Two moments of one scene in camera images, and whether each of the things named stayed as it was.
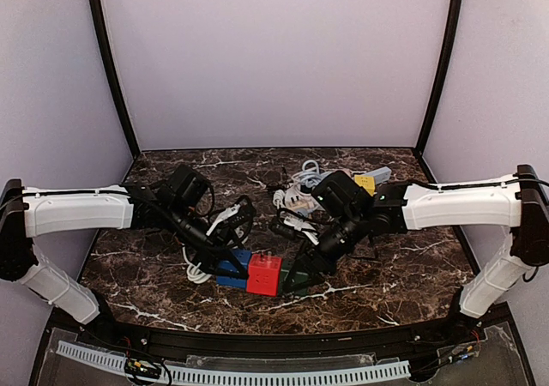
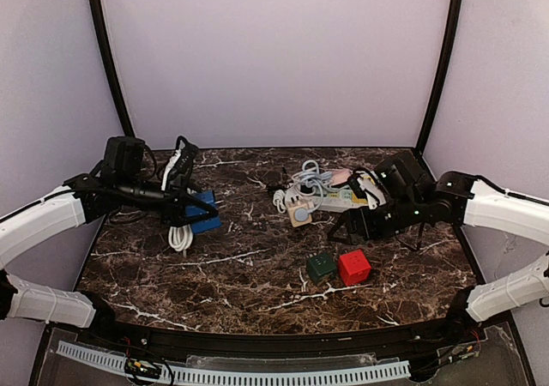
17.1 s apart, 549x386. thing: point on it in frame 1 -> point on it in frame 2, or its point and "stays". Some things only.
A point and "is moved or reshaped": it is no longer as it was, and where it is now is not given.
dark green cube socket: x=292 y=282 is moved or reshaped
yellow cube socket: x=367 y=182 -> x=358 y=201
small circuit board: x=140 y=368 stays
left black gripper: x=213 y=255 -> x=178 y=206
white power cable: x=193 y=273 is moved or reshaped
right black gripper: x=317 y=261 -> x=358 y=224
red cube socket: x=264 y=274 -> x=354 y=268
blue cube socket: x=244 y=256 -> x=207 y=224
